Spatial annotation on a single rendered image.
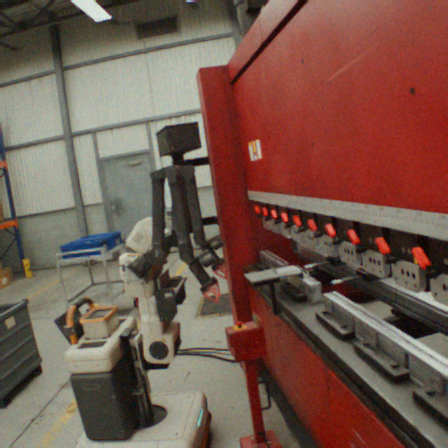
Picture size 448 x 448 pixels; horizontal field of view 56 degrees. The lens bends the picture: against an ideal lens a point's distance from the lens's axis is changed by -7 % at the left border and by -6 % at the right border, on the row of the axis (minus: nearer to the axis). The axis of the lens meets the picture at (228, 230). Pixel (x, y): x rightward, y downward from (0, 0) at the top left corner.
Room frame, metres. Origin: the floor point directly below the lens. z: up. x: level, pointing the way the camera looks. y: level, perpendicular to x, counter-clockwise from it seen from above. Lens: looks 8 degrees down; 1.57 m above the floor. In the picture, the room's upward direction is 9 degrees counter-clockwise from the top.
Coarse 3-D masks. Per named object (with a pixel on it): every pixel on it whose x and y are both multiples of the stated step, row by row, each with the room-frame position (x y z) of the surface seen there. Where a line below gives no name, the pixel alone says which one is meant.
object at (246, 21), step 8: (240, 0) 2.89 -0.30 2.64; (248, 0) 2.80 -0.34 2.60; (256, 0) 2.75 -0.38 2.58; (264, 0) 2.84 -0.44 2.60; (240, 8) 2.91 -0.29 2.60; (248, 8) 2.80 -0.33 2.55; (256, 8) 2.82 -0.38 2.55; (240, 16) 2.92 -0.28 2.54; (248, 16) 2.88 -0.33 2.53; (256, 16) 2.89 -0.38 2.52; (240, 24) 2.94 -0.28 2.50; (248, 24) 2.88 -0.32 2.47
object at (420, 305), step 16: (304, 256) 2.99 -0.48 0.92; (320, 256) 2.68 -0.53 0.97; (336, 272) 2.44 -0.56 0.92; (352, 272) 2.21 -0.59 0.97; (368, 288) 2.05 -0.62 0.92; (384, 288) 1.87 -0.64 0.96; (400, 288) 1.76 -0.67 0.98; (400, 304) 1.75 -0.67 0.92; (416, 304) 1.61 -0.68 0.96; (432, 304) 1.51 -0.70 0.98; (432, 320) 1.51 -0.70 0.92
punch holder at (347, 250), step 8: (344, 224) 1.57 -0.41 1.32; (352, 224) 1.51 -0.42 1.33; (344, 232) 1.58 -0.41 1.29; (360, 232) 1.50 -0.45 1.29; (344, 240) 1.59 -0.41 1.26; (360, 240) 1.50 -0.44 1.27; (344, 248) 1.59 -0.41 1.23; (352, 248) 1.52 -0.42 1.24; (344, 256) 1.60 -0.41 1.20; (352, 256) 1.53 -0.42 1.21; (360, 256) 1.50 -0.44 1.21; (352, 264) 1.53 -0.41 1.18; (360, 264) 1.51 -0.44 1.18
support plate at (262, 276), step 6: (270, 270) 2.39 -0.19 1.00; (246, 276) 2.35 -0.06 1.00; (252, 276) 2.32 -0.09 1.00; (258, 276) 2.30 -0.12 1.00; (264, 276) 2.28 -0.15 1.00; (270, 276) 2.26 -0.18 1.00; (276, 276) 2.24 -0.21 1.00; (282, 276) 2.24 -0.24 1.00; (252, 282) 2.22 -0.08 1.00; (258, 282) 2.22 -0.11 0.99
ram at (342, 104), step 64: (320, 0) 1.50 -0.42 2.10; (384, 0) 1.11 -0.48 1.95; (256, 64) 2.46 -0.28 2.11; (320, 64) 1.60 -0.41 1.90; (384, 64) 1.17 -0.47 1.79; (256, 128) 2.67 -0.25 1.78; (320, 128) 1.69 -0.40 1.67; (384, 128) 1.22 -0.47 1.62; (320, 192) 1.78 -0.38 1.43; (384, 192) 1.26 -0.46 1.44
